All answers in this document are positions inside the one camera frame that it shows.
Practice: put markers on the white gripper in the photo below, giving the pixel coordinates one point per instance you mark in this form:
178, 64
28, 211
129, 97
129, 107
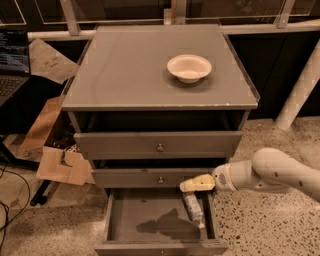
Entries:
222, 179

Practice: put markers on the blue plastic bottle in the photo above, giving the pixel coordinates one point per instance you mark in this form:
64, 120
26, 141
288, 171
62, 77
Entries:
193, 208

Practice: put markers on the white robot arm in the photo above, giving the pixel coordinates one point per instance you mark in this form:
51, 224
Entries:
269, 170

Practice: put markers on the grey top drawer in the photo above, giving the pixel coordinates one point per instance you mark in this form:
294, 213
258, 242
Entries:
158, 145

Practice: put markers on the grey drawer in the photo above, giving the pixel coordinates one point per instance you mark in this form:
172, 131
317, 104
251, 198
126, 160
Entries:
155, 222
158, 145
146, 177

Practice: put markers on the grey bottom drawer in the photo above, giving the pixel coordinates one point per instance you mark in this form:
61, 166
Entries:
155, 222

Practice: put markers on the grey middle drawer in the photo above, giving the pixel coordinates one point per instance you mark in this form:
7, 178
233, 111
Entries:
146, 177

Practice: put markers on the grey drawer cabinet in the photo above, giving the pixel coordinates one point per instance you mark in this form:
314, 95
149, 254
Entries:
123, 85

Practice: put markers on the white bowl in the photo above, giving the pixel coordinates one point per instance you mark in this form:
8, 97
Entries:
189, 68

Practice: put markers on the white diagonal pipe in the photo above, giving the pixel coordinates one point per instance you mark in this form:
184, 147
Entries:
302, 89

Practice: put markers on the open cardboard box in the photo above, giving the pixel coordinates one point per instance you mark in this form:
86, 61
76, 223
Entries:
52, 133

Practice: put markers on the crumpled brown paper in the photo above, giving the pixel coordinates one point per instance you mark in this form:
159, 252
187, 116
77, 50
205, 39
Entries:
49, 63

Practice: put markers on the black laptop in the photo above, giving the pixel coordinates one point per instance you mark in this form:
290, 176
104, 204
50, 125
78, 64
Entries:
15, 67

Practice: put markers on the white horizontal rail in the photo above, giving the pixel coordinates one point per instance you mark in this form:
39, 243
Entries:
304, 26

